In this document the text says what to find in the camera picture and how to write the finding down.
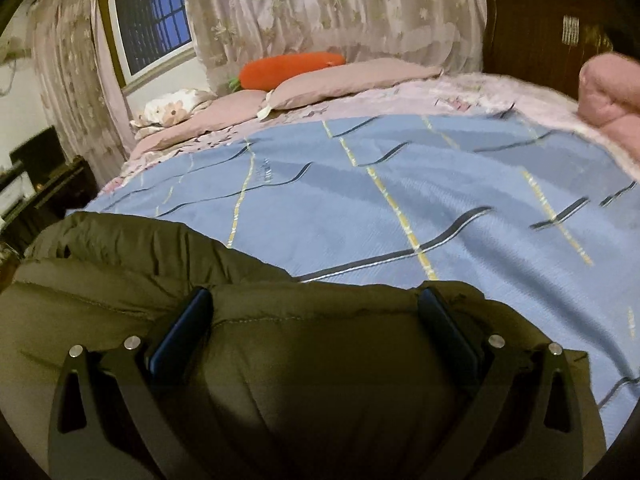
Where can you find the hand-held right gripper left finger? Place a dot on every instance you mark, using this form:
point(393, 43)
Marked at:
point(182, 332)

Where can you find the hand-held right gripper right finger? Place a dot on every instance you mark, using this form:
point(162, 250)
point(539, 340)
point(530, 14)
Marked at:
point(447, 330)

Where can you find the olive green hooded jacket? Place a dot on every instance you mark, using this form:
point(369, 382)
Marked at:
point(325, 360)

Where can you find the blue checked bedspread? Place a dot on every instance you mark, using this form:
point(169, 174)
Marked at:
point(400, 185)

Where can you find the black computer desk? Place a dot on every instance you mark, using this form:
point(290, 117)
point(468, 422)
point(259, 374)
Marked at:
point(65, 185)

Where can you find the pink pillow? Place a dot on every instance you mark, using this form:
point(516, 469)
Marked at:
point(350, 80)
point(215, 115)

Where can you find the white floral pillow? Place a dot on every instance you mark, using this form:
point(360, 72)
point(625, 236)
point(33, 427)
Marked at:
point(170, 107)

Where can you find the black computer monitor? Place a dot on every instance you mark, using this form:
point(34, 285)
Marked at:
point(42, 155)

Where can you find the pink cartoon print bed sheet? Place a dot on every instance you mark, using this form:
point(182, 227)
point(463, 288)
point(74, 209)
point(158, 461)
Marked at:
point(375, 105)

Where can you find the pink floral lace curtain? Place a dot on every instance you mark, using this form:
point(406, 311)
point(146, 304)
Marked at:
point(325, 10)
point(70, 85)

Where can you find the orange carrot plush toy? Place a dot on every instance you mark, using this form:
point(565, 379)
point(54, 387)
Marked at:
point(290, 70)

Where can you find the folded pink quilt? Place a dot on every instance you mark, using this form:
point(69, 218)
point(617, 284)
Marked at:
point(610, 95)

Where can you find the dark wooden headboard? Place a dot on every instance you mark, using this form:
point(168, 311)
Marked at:
point(525, 45)

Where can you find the barred window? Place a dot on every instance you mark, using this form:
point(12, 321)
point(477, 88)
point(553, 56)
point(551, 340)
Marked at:
point(165, 10)

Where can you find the headboard sticker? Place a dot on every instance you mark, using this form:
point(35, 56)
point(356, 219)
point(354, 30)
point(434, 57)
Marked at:
point(571, 29)

